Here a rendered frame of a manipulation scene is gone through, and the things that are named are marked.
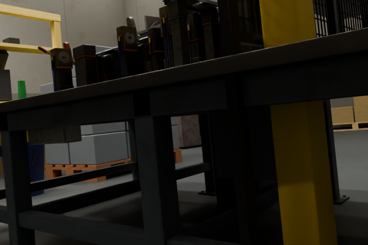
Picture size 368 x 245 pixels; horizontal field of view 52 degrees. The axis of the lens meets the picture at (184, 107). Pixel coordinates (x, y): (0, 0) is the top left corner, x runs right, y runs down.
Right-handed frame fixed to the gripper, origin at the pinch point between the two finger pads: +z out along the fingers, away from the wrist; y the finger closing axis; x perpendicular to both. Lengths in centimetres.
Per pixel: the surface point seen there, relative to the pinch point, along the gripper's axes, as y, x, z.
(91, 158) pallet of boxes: -78, -231, 87
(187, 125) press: -364, -364, 69
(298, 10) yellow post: 47, 68, 33
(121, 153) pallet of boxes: -114, -227, 87
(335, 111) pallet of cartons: -637, -204, 72
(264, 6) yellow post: 48, 59, 30
